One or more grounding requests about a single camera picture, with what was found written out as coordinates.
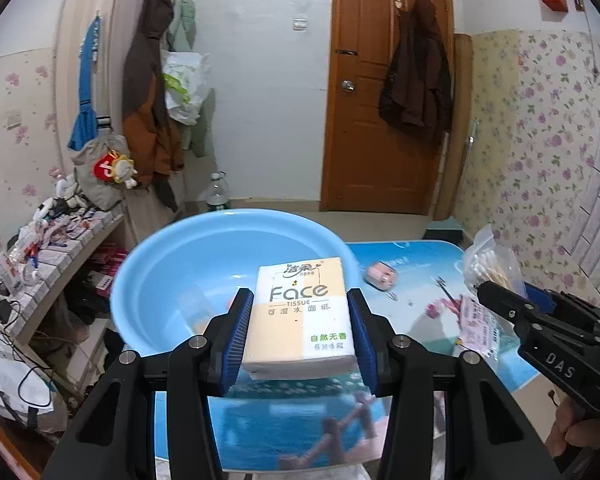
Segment pink white snack packet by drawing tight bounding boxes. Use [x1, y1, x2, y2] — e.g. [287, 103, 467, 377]
[453, 295, 514, 370]

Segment cotton swab bag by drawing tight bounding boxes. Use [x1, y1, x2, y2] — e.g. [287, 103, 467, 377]
[462, 224, 528, 298]

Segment pink face toy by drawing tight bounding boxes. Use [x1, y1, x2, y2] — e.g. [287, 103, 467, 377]
[364, 261, 398, 292]

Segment light blue plastic basin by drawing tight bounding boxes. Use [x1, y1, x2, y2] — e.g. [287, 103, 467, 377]
[110, 209, 362, 356]

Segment Face tissue pack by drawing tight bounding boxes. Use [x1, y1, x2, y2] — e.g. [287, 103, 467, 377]
[242, 258, 356, 380]

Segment pink white cat figurine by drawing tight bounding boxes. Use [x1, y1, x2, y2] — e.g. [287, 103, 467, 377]
[425, 298, 460, 318]

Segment person's right hand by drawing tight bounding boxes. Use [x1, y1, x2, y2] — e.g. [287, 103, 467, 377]
[545, 396, 600, 458]

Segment clear plastic water bottle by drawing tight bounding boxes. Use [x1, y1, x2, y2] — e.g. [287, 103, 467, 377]
[206, 171, 232, 211]

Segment pink boxes under shelf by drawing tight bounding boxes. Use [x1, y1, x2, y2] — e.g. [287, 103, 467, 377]
[86, 242, 129, 297]

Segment orange wooden door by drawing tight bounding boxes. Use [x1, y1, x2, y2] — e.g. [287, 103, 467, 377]
[321, 0, 454, 214]

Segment cluttered tiled shelf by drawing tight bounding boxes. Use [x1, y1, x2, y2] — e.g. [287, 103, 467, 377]
[0, 206, 125, 401]

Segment grey broom with dustpan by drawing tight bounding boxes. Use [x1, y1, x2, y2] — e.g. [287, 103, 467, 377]
[463, 118, 480, 169]

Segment red yellow plush charm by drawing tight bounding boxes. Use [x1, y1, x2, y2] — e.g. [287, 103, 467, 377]
[93, 150, 137, 188]

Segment brown orange hanging coat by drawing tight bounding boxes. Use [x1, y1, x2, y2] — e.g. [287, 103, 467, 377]
[122, 0, 184, 211]

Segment white plastic bag on left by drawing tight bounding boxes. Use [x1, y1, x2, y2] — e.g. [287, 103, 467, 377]
[0, 356, 69, 434]

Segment dark brown jacket on door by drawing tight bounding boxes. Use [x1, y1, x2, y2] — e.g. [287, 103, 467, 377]
[378, 0, 453, 144]

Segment white green plastic bag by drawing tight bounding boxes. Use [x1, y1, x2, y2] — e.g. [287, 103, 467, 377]
[162, 51, 211, 126]

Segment pale green hanging garment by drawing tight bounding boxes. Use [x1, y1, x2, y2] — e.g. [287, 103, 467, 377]
[166, 0, 196, 52]

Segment light wooden wardrobe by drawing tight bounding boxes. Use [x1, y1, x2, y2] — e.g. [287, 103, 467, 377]
[52, 0, 192, 246]

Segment black power adapter cable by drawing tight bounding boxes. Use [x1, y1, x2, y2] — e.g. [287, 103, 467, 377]
[0, 288, 56, 411]

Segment blue strap grey bag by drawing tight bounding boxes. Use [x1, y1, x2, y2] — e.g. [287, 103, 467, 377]
[67, 15, 129, 211]

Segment white wall switch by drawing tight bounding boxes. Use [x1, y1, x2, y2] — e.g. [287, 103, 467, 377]
[292, 16, 308, 32]

